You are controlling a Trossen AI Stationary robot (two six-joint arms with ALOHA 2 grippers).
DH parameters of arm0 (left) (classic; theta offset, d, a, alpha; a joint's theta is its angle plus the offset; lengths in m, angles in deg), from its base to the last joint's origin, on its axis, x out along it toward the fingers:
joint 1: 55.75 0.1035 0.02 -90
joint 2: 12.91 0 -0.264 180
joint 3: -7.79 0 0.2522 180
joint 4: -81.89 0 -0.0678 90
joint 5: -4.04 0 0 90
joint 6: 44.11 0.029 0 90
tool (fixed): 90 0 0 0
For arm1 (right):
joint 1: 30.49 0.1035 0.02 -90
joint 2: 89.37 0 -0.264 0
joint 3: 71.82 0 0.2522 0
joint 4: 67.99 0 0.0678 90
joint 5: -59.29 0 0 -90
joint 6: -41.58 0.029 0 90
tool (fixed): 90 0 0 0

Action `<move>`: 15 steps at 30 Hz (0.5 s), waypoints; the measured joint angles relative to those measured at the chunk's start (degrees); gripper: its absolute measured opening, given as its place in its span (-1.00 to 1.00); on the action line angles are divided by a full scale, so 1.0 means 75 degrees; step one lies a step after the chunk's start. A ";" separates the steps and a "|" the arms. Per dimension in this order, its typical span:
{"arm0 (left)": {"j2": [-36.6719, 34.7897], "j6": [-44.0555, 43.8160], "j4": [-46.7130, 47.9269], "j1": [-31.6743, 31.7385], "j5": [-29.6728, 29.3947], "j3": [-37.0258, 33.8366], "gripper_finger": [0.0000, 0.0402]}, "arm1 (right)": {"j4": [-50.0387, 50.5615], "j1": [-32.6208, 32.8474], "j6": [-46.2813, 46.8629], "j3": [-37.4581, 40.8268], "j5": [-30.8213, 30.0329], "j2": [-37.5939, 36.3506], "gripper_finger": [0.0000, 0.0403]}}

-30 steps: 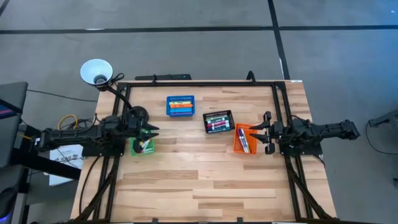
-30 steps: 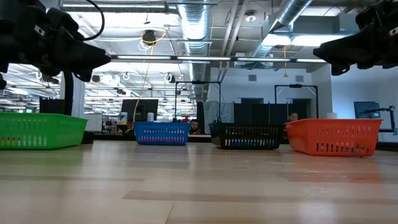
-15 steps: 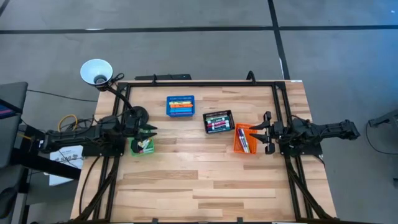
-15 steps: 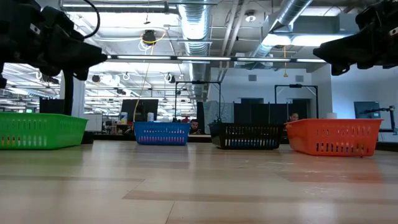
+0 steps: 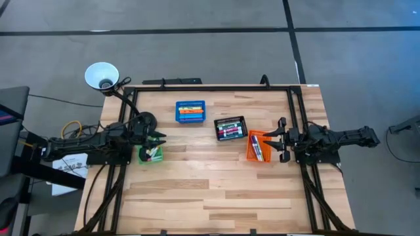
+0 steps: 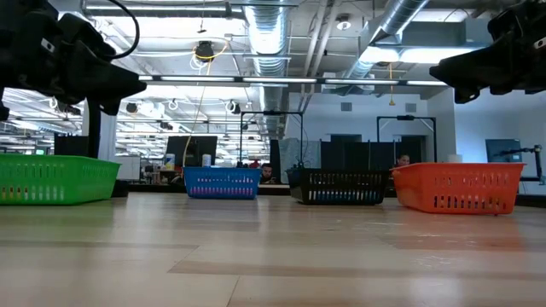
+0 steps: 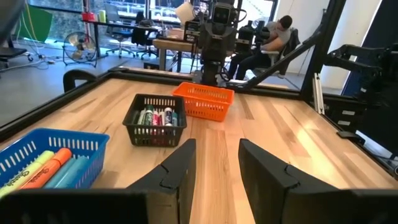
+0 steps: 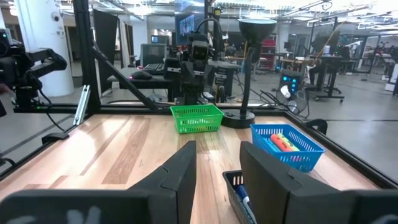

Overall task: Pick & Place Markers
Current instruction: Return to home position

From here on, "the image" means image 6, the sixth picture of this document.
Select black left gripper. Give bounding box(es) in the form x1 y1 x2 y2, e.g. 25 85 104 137
0 0 148 117

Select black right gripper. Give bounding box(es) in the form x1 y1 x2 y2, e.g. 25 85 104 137
429 0 546 105

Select green plastic basket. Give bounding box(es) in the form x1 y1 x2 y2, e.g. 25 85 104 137
0 153 122 206

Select orange plastic basket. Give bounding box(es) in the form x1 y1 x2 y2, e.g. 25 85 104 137
390 161 526 216

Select blue plastic basket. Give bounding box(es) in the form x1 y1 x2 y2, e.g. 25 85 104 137
183 165 262 200

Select black box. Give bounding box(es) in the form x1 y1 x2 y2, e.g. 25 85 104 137
54 134 90 159

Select white cabinet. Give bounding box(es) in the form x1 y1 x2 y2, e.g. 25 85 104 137
111 154 142 181

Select black computer monitor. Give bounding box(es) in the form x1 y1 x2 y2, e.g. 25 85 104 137
165 135 218 167

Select black ceiling device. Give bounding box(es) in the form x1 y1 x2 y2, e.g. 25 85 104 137
194 40 217 61

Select black partition panels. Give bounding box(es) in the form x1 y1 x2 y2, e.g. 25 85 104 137
320 140 426 171

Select black plastic basket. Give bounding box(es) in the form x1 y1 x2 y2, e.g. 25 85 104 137
285 167 390 206

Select white light bar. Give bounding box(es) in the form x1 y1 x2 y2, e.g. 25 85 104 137
136 72 449 89

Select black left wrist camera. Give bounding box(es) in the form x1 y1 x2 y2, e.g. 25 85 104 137
57 14 113 61

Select dark wall monitor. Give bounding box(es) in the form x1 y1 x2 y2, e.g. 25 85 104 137
485 138 523 163

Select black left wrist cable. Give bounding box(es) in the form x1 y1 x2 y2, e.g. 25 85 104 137
102 0 141 61

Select yellow hanging cable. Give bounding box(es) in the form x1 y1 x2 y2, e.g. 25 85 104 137
182 42 229 167

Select silver ventilation duct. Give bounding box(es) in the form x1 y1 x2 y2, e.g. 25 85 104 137
242 0 299 142
340 0 431 80

